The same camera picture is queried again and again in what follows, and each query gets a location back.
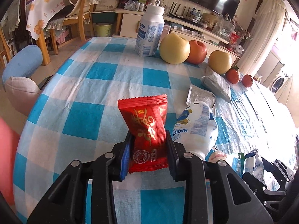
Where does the white Magic snack bag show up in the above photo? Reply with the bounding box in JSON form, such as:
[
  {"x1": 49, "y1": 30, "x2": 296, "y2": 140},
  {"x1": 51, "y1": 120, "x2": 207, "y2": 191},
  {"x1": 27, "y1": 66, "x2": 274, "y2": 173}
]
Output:
[{"x1": 172, "y1": 101, "x2": 218, "y2": 160}]

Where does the blue cow snack packet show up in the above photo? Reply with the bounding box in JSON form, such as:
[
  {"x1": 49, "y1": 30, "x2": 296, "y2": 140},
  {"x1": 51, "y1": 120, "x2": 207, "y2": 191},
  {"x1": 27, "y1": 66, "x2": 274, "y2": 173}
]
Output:
[{"x1": 205, "y1": 147, "x2": 265, "y2": 183}]

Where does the red snack packet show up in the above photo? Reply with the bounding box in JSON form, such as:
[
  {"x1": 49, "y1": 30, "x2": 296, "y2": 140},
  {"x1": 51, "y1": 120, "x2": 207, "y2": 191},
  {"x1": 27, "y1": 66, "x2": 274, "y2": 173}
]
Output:
[{"x1": 118, "y1": 94, "x2": 168, "y2": 173}]

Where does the silver foil wrapper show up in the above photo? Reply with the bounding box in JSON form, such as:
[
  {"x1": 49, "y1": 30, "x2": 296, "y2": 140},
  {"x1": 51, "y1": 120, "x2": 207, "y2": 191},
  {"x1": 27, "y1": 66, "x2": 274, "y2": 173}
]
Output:
[{"x1": 187, "y1": 84, "x2": 216, "y2": 109}]

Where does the white tissue pack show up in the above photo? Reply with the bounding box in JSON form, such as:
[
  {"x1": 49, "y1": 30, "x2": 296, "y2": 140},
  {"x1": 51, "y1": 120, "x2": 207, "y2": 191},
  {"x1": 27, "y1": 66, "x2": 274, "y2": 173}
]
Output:
[{"x1": 201, "y1": 70, "x2": 232, "y2": 104}]

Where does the orange tangerine with leaf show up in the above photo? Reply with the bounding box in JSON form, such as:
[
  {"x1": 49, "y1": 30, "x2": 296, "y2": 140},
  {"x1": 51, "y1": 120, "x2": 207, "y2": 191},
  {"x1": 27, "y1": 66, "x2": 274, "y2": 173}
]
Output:
[{"x1": 226, "y1": 66, "x2": 240, "y2": 84}]

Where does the yellow pear right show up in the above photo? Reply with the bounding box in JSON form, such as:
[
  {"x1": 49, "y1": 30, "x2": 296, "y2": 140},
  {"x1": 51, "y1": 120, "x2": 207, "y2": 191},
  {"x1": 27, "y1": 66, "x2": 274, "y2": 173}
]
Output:
[{"x1": 208, "y1": 50, "x2": 233, "y2": 74}]

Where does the small orange tangerine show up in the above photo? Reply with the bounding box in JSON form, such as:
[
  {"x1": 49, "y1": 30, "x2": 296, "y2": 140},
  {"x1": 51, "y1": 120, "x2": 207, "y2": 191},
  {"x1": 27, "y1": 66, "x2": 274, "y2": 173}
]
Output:
[{"x1": 242, "y1": 74, "x2": 253, "y2": 88}]

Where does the yellow pear near bottle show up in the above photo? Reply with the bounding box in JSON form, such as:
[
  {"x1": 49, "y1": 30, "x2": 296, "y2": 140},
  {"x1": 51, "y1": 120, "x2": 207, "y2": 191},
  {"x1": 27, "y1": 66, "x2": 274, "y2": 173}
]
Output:
[{"x1": 159, "y1": 33, "x2": 190, "y2": 64}]

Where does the red apple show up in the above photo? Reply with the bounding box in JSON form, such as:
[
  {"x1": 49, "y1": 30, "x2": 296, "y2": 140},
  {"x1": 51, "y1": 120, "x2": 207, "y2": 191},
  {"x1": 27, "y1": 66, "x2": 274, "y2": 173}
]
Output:
[{"x1": 187, "y1": 40, "x2": 207, "y2": 65}]

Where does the pink plastic bucket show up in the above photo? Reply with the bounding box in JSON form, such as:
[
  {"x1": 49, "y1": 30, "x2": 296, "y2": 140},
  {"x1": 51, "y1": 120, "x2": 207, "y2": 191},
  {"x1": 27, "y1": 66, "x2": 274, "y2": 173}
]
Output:
[{"x1": 0, "y1": 118, "x2": 20, "y2": 206}]

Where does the white washing machine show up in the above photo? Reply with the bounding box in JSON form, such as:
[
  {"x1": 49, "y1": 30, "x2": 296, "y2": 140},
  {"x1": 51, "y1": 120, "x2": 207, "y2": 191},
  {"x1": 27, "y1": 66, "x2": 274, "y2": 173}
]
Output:
[{"x1": 268, "y1": 61, "x2": 292, "y2": 95}]

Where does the beige sofa cushion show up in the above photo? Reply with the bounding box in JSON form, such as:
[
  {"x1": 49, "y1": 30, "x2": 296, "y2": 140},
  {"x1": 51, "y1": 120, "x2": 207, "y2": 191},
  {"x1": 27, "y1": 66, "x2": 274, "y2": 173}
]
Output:
[{"x1": 5, "y1": 76, "x2": 41, "y2": 116}]

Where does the white TV cabinet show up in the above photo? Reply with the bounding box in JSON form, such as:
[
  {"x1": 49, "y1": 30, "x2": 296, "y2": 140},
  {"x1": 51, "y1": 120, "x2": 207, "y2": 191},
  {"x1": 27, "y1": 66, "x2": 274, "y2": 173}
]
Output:
[{"x1": 115, "y1": 8, "x2": 240, "y2": 61}]

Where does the pink storage box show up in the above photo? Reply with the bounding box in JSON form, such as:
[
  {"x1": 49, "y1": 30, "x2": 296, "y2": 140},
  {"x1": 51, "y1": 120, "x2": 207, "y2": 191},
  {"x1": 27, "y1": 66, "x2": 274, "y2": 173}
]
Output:
[{"x1": 161, "y1": 24, "x2": 171, "y2": 39}]

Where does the white plastic milk bottle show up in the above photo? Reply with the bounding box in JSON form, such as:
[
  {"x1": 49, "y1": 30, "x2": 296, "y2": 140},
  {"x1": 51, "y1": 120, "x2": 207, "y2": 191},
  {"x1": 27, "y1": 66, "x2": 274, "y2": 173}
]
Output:
[{"x1": 135, "y1": 5, "x2": 165, "y2": 57}]

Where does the wooden dining chair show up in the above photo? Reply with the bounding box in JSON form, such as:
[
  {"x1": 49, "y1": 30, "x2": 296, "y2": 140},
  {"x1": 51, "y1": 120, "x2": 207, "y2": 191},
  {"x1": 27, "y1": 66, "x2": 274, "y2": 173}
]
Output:
[{"x1": 46, "y1": 0, "x2": 94, "y2": 55}]

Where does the green waste bin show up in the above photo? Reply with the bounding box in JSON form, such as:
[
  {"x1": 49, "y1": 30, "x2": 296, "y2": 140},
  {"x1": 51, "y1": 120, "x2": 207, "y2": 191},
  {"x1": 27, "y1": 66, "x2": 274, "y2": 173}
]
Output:
[{"x1": 94, "y1": 23, "x2": 112, "y2": 37}]

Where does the blue cushion stool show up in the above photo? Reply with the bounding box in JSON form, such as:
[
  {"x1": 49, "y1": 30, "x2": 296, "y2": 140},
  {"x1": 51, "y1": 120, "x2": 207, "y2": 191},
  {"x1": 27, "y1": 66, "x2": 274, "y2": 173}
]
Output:
[{"x1": 2, "y1": 45, "x2": 43, "y2": 88}]

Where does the white orange-print table cover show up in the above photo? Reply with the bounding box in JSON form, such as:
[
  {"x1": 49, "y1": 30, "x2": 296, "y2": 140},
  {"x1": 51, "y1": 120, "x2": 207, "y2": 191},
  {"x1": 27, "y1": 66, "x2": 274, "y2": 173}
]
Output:
[{"x1": 26, "y1": 0, "x2": 65, "y2": 41}]

